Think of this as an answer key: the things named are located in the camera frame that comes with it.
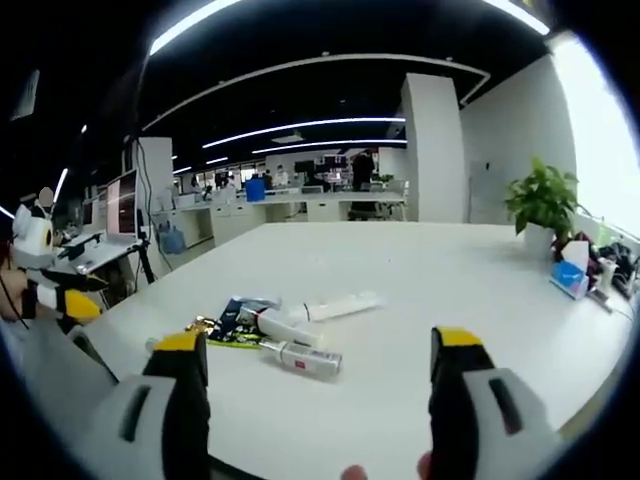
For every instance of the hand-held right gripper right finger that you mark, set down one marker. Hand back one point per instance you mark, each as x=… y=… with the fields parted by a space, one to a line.
x=465 y=395

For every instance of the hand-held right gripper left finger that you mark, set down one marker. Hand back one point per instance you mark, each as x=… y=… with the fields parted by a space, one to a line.
x=165 y=400

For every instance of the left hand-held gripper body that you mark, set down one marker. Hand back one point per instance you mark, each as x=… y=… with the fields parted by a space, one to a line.
x=35 y=240

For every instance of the small white skincare jar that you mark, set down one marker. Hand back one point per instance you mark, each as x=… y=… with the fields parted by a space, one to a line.
x=152 y=344

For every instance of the gold green skincare sachet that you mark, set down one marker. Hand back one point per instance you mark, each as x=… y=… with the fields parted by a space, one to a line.
x=225 y=334

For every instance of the dark blue skincare packet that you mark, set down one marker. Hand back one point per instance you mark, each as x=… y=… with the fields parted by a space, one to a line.
x=245 y=311

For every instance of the clear skincare bottle red label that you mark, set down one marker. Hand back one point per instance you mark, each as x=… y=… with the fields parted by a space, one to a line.
x=305 y=361

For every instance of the long white skincare tube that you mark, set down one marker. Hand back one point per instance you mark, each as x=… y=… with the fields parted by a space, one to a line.
x=340 y=306

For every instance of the person's right hand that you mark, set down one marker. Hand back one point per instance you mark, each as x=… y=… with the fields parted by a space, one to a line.
x=426 y=466

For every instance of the person's grey clothing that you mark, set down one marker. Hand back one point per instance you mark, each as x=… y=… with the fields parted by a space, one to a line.
x=45 y=370

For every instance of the computer monitor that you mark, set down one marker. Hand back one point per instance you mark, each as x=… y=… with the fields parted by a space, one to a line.
x=122 y=207

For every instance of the blue water jug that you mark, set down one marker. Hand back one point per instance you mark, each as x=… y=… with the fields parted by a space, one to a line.
x=172 y=241

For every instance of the blue tissue box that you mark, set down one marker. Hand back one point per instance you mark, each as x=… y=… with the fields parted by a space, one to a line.
x=570 y=275

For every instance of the green potted plant white pot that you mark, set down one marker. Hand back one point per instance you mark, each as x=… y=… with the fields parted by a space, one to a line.
x=542 y=200

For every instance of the long white office desk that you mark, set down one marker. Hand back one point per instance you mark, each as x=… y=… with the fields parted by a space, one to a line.
x=325 y=200

